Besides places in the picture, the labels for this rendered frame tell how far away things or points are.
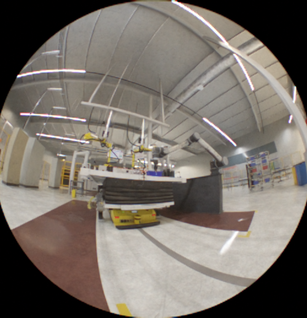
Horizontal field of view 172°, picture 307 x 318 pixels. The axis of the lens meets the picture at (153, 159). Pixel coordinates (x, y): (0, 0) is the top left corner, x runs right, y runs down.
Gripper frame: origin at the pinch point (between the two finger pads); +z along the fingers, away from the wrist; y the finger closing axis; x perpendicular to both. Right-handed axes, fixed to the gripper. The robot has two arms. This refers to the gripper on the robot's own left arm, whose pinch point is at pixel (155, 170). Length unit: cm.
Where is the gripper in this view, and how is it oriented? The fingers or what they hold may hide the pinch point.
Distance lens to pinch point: 154.0
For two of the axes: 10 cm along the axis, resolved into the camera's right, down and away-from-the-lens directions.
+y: -3.4, 2.8, 9.0
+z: 0.0, 9.6, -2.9
